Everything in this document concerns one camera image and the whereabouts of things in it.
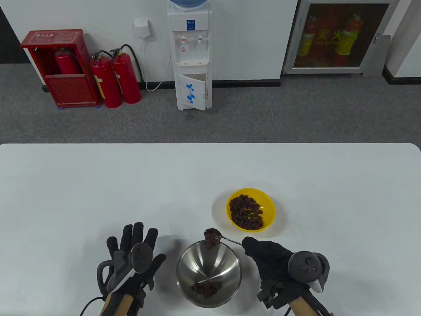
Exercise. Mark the brown cereal pieces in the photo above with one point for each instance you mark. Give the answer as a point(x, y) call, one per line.
point(243, 214)

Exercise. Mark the red fire extinguisher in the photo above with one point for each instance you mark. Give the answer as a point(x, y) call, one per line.
point(128, 79)
point(67, 64)
point(107, 85)

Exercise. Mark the white water dispenser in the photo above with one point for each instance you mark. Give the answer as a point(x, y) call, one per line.
point(190, 52)

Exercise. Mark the blue water bottle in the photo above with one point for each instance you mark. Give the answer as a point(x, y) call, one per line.
point(189, 2)

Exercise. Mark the heap of dry cranberries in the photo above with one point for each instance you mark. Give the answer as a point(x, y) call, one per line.
point(205, 289)

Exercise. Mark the steel mixing bowl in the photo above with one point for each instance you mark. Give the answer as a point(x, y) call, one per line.
point(227, 273)

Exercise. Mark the white wall box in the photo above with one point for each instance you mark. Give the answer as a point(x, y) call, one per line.
point(142, 28)

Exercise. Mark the person's left hand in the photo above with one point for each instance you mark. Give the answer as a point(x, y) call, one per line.
point(138, 233)

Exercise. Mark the person's right forearm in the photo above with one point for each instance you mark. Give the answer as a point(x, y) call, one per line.
point(304, 307)

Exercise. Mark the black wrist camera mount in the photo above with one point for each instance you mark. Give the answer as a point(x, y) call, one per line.
point(268, 294)
point(138, 301)

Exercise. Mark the steel spoon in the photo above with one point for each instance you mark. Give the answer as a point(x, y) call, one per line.
point(230, 240)

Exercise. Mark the person's left forearm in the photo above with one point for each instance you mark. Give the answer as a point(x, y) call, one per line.
point(120, 304)

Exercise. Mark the red fire extinguisher cabinet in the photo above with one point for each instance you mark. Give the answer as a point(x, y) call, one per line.
point(70, 90)

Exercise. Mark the grey tracking controller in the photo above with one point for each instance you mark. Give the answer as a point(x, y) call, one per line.
point(306, 266)
point(141, 257)

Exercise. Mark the grey glass-door fire cabinet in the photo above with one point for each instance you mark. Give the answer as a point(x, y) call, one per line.
point(342, 36)

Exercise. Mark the yellow plastic bowl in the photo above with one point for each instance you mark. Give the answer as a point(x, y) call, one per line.
point(268, 204)

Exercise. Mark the person's right hand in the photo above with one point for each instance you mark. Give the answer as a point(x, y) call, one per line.
point(271, 260)

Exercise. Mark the spoonful of dry cranberries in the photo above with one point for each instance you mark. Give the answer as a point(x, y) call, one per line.
point(211, 237)

